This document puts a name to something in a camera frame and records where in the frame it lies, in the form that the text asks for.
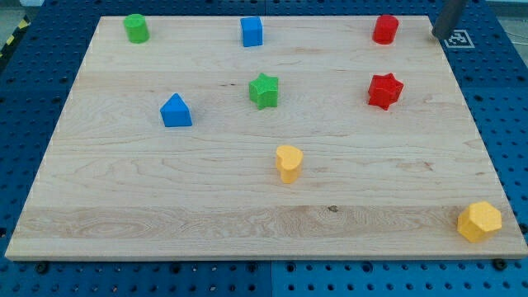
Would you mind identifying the green cylinder block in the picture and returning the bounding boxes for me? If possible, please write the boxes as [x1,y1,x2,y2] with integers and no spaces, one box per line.
[123,13,150,44]

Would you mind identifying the black bolt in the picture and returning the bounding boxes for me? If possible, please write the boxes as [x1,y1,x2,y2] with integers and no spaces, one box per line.
[35,262,50,275]
[492,258,508,271]

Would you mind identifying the red star block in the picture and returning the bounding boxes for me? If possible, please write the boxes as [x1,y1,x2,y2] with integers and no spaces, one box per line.
[368,73,404,111]

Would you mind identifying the black bolt front left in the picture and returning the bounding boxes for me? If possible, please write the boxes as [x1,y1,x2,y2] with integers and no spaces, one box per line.
[35,262,50,275]

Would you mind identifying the yellow heart block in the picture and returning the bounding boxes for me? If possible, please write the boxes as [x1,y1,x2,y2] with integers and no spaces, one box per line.
[276,145,304,184]

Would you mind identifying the blue cube block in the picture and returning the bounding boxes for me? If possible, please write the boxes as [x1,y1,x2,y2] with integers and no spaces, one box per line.
[240,16,263,47]

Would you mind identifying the yellow hexagon block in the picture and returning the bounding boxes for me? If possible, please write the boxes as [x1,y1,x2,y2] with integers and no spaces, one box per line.
[457,201,502,243]

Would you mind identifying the red cylinder block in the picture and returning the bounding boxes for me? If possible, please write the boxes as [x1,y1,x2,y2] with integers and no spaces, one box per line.
[372,15,399,45]

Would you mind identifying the green star block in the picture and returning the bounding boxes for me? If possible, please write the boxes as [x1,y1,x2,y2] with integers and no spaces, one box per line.
[248,73,279,110]

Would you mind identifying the grey cylindrical robot pusher arm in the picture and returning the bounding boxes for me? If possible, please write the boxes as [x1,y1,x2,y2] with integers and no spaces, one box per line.
[431,0,468,40]

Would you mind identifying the black bolt front right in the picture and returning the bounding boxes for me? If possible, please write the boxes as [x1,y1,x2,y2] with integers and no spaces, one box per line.
[492,258,508,271]

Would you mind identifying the blue triangular prism block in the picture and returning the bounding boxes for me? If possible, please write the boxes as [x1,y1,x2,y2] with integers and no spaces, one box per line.
[160,93,193,127]

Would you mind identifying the white fiducial marker tag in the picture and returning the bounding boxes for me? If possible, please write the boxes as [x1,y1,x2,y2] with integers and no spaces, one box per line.
[443,29,474,49]

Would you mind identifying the light wooden board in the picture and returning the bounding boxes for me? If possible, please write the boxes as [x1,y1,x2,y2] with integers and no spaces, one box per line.
[6,16,527,262]

